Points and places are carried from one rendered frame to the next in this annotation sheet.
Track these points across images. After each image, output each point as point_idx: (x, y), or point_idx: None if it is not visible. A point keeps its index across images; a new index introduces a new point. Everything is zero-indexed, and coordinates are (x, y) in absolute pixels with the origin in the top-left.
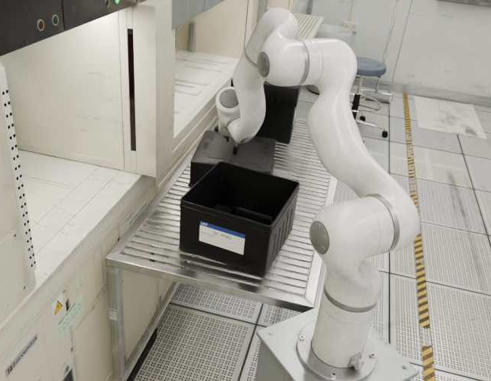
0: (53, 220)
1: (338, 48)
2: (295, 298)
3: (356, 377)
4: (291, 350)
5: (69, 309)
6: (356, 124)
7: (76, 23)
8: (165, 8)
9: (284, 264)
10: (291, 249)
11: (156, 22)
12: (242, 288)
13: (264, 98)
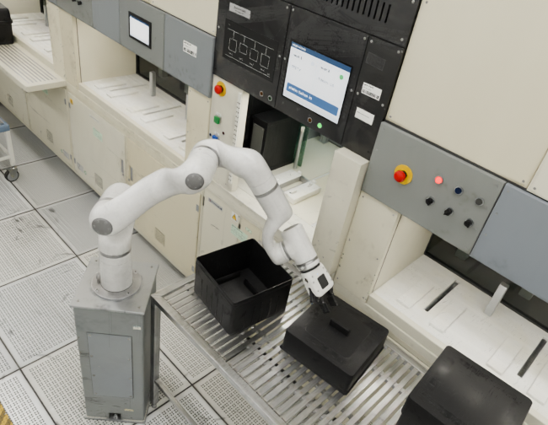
0: None
1: (188, 160)
2: (164, 292)
3: (94, 276)
4: (135, 268)
5: (239, 229)
6: (149, 183)
7: (282, 110)
8: (349, 164)
9: (195, 305)
10: (206, 318)
11: (333, 161)
12: (191, 275)
13: (267, 229)
